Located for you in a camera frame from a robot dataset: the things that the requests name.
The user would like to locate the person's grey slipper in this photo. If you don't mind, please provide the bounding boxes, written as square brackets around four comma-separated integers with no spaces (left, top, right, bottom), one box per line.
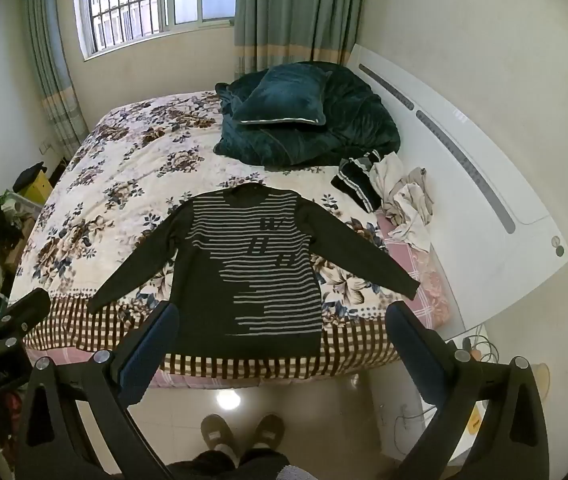
[200,414,237,466]
[251,414,286,453]

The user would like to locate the floral bed sheet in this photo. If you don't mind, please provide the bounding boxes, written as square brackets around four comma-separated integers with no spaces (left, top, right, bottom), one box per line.
[8,91,452,391]

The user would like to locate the person's dark trousers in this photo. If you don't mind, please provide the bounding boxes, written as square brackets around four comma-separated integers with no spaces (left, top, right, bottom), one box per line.
[169,450,309,480]

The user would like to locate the black striped garment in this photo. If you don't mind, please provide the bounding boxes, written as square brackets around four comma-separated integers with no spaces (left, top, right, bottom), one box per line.
[331,151,389,213]

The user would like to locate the white headboard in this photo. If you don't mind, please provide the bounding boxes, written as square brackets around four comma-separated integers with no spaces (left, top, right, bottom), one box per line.
[346,44,568,336]

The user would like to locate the person's left grey slipper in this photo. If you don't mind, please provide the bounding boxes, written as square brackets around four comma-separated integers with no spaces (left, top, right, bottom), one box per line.
[200,414,237,466]

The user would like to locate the dark striped sweater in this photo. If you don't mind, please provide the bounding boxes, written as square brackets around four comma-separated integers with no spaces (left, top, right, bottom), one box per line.
[85,183,421,356]

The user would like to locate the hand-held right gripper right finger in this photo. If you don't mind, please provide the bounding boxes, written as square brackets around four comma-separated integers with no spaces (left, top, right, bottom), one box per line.
[385,301,550,480]

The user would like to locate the grey-green curtain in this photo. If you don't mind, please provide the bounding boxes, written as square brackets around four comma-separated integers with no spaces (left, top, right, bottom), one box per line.
[19,0,90,153]
[234,0,367,81]

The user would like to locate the teal plush blanket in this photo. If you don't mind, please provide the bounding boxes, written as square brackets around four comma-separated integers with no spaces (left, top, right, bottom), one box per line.
[213,61,401,168]

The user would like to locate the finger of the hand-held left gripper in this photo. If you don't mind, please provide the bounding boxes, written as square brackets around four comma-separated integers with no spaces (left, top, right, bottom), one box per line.
[0,287,53,377]

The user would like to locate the black bag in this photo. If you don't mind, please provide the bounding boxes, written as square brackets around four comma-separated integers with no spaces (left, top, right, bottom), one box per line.
[12,161,46,193]

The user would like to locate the person's right grey slipper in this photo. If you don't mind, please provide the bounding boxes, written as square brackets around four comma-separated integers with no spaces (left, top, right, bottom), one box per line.
[251,414,286,453]

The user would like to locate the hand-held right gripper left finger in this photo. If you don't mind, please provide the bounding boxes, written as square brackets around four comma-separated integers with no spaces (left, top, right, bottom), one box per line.
[14,301,181,480]

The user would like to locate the yellow box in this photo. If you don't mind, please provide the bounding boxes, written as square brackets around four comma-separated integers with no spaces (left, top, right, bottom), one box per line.
[16,172,55,206]

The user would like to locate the dark clothes pile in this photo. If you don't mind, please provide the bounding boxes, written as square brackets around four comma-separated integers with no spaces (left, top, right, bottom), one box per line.
[0,195,25,271]

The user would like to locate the beige crumpled garment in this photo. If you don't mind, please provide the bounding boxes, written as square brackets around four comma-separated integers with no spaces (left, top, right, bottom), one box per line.
[369,154,437,252]

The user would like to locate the white cable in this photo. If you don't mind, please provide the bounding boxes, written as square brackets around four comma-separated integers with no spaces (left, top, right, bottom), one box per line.
[458,327,497,363]

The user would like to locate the teal plush pillow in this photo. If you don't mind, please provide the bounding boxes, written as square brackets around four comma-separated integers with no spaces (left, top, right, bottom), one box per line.
[232,65,333,126]

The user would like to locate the barred window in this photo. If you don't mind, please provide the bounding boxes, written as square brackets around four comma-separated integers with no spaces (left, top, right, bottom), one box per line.
[73,0,239,61]

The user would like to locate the pink quilted mattress pad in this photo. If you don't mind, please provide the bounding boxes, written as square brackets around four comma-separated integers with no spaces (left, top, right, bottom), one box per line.
[379,210,452,331]

